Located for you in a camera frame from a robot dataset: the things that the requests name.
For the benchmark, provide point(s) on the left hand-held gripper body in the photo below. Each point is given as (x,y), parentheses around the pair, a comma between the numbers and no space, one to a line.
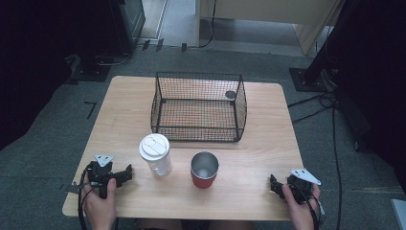
(99,174)

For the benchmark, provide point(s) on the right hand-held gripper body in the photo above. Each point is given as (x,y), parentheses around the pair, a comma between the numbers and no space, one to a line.
(303,185)

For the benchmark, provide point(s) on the person's right hand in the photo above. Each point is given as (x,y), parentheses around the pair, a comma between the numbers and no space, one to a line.
(300,214)

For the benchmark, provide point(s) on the person's left hand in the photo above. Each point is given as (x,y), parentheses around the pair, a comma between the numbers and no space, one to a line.
(99,207)

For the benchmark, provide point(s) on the clear cup with white lid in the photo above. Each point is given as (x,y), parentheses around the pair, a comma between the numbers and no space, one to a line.
(155,156)

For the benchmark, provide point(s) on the red cup with steel inside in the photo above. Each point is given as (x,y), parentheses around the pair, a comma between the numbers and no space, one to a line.
(204,171)

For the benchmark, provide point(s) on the black stand with square base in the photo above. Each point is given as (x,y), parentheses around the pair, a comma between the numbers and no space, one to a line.
(311,76)

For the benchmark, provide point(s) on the dark curtain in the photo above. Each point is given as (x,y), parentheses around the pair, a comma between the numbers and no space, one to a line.
(32,64)
(376,80)

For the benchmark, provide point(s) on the black cabinet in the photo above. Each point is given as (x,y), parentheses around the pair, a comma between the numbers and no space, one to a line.
(129,25)

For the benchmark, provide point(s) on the light wooden furniture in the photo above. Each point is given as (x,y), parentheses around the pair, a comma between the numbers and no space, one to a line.
(271,12)

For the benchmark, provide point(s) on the black stand base plate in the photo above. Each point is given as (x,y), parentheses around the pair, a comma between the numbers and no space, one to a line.
(91,72)

